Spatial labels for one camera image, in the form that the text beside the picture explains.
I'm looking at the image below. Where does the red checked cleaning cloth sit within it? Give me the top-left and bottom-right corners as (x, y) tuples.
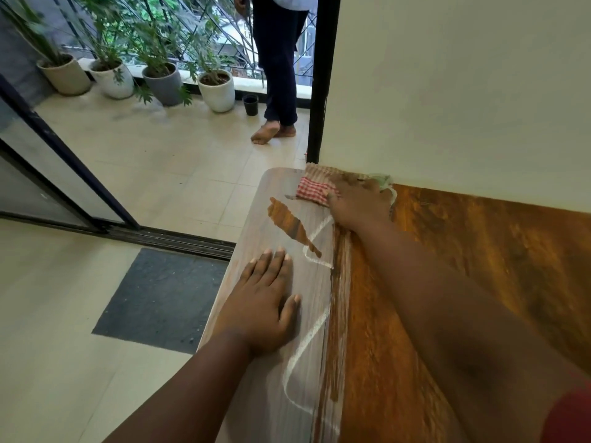
(295, 162), (398, 208)

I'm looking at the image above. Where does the person's right hand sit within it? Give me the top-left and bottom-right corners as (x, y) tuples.
(325, 175), (394, 234)

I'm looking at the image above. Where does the wooden table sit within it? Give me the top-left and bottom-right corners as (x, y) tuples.
(197, 167), (591, 443)

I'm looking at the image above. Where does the black door frame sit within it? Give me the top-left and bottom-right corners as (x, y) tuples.
(305, 0), (342, 164)

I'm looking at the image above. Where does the black balcony railing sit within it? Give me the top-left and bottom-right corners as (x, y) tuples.
(46, 0), (320, 86)

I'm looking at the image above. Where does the person's left hand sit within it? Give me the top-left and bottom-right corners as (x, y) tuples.
(211, 247), (302, 358)

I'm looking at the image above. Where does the person's red clothing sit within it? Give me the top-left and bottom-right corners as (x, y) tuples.
(539, 380), (591, 443)

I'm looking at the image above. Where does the plant in beige pot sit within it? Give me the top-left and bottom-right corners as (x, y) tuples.
(0, 0), (92, 97)

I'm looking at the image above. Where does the dark grey floor mat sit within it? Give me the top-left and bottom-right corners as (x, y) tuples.
(91, 247), (230, 355)

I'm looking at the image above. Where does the person's right forearm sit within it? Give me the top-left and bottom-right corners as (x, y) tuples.
(355, 216), (582, 443)

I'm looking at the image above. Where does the plant in white pot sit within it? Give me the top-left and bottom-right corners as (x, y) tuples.
(184, 13), (236, 114)
(73, 0), (135, 100)

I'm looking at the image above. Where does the plant in grey pot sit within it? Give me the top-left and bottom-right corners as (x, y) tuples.
(124, 0), (193, 108)

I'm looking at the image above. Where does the person's left forearm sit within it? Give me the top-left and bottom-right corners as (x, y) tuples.
(103, 332), (252, 443)

